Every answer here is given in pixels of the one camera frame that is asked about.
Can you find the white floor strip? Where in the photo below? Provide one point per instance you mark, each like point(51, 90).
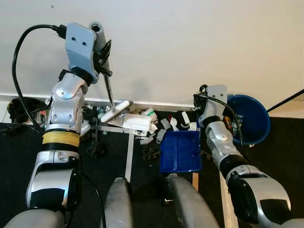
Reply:
point(228, 209)

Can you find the white cardboard box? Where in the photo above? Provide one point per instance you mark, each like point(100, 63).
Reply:
point(135, 122)

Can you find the brown cardboard piece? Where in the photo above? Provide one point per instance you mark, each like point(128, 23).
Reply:
point(195, 180)

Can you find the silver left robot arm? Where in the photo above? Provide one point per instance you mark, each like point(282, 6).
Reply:
point(66, 99)

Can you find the grey robot leg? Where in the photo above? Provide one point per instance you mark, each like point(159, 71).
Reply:
point(118, 204)
point(190, 204)

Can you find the round blue bucket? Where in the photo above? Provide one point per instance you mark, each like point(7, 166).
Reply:
point(256, 123)

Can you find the white floor tape line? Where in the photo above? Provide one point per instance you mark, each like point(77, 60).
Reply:
point(129, 156)

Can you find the white plastic spoon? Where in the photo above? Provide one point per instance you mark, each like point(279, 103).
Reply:
point(174, 123)

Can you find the grey plastic piece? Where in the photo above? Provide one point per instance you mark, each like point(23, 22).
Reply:
point(161, 135)

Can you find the grey robot right leg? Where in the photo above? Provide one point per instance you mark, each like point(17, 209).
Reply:
point(190, 204)

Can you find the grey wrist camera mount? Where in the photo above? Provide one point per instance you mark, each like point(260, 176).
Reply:
point(217, 97)
point(78, 45)

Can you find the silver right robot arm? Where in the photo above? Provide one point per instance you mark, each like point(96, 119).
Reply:
point(266, 190)

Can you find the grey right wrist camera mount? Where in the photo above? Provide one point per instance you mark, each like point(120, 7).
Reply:
point(217, 97)

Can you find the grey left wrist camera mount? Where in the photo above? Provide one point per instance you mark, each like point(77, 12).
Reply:
point(78, 45)

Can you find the grey broom with white head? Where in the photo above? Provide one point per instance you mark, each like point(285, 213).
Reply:
point(98, 35)

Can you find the small clear plastic bottle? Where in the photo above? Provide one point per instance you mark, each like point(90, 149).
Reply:
point(238, 119)

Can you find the grey robot left leg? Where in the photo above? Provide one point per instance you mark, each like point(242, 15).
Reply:
point(118, 204)

